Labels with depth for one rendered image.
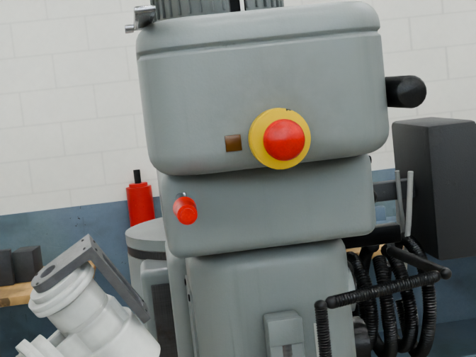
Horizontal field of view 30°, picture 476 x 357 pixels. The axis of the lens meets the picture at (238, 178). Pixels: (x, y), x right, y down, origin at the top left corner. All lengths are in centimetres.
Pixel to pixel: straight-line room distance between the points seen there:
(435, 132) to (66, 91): 409
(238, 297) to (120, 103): 430
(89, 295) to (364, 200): 37
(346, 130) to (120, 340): 31
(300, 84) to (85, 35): 446
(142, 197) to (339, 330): 415
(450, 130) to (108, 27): 407
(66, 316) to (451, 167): 77
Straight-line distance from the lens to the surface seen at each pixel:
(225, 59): 88
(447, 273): 103
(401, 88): 95
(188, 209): 84
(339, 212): 101
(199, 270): 105
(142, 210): 519
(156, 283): 150
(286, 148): 84
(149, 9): 82
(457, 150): 139
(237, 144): 88
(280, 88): 89
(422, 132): 139
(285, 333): 102
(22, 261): 493
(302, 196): 100
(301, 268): 104
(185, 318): 124
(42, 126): 533
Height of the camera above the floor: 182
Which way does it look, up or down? 6 degrees down
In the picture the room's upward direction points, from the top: 6 degrees counter-clockwise
